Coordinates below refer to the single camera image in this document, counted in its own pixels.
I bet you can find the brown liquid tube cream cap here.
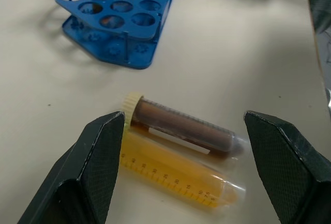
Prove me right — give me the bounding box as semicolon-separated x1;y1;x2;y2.
122;92;245;160

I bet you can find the blue test tube rack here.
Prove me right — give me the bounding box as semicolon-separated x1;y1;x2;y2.
53;0;177;70

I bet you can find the dark patterned fabric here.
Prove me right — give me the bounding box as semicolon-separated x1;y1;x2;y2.
304;0;331;35

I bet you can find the yellow liquid centrifuge tube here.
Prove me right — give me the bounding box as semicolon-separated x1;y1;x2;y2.
119;127;246;208

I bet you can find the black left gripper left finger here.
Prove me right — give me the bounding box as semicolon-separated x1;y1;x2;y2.
17;110;126;224

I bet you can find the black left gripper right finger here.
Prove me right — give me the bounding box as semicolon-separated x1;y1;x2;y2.
244;110;331;224

